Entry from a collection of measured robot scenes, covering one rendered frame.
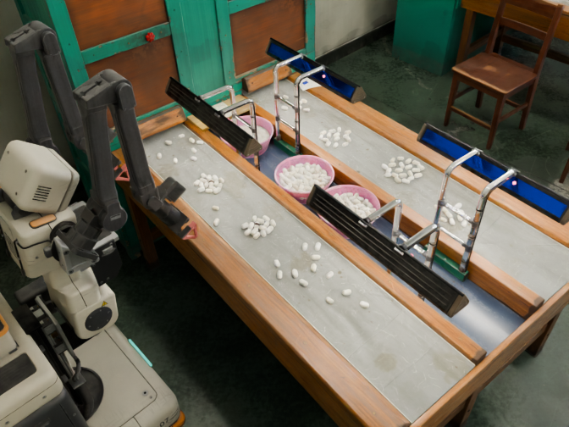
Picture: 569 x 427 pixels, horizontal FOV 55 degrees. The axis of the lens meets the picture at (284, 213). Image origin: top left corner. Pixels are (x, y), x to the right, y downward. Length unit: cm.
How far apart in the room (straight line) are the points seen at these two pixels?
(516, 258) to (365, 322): 66
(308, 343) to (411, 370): 34
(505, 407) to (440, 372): 91
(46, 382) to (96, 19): 143
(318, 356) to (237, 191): 90
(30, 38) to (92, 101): 43
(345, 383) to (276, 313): 34
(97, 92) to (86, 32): 107
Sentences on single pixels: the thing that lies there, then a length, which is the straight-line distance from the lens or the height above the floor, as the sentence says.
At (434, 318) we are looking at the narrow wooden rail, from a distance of 194.
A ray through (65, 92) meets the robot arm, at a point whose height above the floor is 141.
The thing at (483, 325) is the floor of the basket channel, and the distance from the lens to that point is 208.
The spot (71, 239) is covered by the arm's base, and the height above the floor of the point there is 122.
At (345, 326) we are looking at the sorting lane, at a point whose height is 74.
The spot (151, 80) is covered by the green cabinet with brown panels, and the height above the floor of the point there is 102.
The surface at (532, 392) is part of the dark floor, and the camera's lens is 281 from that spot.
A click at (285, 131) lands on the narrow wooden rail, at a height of 76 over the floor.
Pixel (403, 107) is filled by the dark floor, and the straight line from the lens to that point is 435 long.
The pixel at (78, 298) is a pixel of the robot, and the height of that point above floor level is 87.
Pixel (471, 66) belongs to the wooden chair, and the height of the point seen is 46.
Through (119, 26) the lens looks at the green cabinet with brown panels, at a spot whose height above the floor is 132.
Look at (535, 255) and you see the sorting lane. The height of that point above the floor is 74.
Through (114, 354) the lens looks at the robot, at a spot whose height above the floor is 28.
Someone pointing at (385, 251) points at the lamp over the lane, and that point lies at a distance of 167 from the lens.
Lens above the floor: 230
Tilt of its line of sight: 43 degrees down
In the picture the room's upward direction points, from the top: 3 degrees counter-clockwise
